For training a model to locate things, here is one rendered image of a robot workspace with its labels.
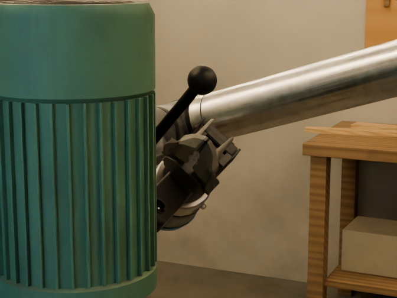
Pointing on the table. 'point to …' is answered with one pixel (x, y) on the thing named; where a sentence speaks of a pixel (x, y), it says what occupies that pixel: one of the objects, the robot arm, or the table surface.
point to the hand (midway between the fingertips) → (201, 147)
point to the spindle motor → (77, 149)
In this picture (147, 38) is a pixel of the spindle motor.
